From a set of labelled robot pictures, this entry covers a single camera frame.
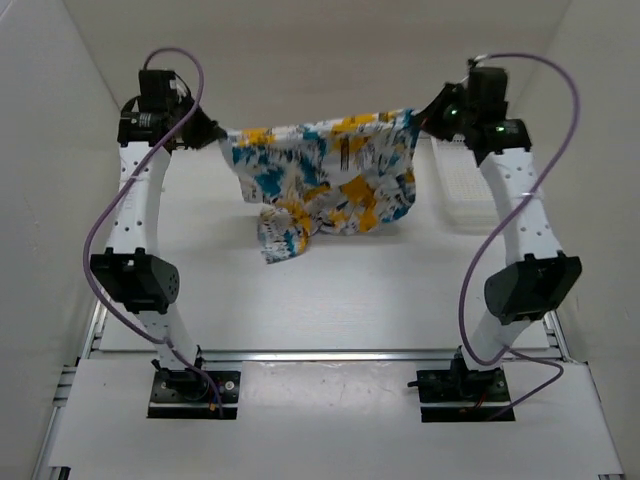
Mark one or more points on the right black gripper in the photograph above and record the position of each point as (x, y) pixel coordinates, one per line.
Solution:
(430, 119)

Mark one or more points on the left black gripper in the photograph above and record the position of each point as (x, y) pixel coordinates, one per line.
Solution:
(206, 134)

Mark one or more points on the white yellow teal printed shorts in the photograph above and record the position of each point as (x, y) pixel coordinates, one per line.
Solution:
(339, 177)

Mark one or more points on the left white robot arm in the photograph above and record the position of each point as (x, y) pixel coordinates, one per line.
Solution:
(142, 287)

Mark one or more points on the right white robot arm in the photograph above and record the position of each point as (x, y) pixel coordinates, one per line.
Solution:
(538, 274)

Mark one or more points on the white perforated plastic basket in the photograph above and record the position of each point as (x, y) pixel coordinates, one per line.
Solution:
(466, 198)

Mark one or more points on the aluminium frame rail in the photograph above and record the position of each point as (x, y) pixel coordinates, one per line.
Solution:
(543, 341)

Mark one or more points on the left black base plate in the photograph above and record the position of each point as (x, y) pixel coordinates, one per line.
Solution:
(183, 394)

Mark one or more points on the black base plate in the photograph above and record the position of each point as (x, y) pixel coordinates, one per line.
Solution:
(475, 397)
(183, 394)

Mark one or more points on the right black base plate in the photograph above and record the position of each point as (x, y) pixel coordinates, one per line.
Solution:
(475, 397)

